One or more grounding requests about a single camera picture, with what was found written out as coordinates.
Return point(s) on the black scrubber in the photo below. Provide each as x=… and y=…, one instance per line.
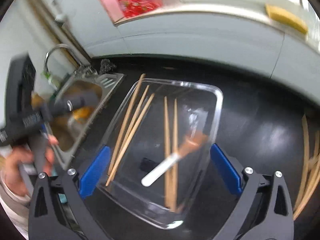
x=106, y=66

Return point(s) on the clear glass tray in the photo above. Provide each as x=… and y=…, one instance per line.
x=199, y=109

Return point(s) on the yellow sponge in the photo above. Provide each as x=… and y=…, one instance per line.
x=287, y=18

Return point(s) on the person's hand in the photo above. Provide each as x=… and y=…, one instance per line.
x=20, y=155

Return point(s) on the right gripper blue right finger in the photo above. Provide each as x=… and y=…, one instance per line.
x=229, y=169

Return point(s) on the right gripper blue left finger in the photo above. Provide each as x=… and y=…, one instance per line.
x=95, y=170

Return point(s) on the wooden chopstick on counter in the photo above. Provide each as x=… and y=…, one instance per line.
x=313, y=159
x=305, y=162
x=312, y=184

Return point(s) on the stainless steel sink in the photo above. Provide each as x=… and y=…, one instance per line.
x=71, y=129

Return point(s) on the orange item in sink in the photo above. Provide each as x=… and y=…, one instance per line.
x=82, y=114

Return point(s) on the chrome faucet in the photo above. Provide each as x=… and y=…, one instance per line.
x=62, y=59

